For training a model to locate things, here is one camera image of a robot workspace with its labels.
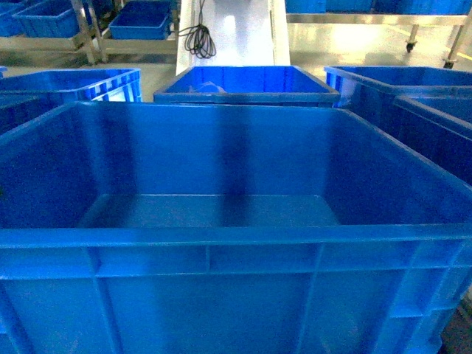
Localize blue crate far left rack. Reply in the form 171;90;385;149
1;1;80;38

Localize black coiled cable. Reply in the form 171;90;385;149
178;0;218;59

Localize blue crate right neighbour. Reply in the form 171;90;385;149
324;66;471;183

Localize large blue plastic crate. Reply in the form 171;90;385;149
1;102;471;353

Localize blue crates on right rack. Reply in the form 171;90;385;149
285;0;471;15

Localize white pillar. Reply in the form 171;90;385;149
176;1;291;74

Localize blue crate on far rack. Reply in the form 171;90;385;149
109;1;172;41

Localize blue crate neighbour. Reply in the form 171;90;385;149
324;66;471;183
1;69;142;133

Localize blue crate centre rear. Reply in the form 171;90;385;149
153;66;341;108

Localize steel rack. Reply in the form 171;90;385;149
1;1;178;65
286;11;471;69

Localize steel rack far left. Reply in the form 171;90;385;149
1;1;178;65

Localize blue crate left neighbour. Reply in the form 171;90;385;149
1;69;142;133

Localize steel rack far right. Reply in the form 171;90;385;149
286;11;471;69

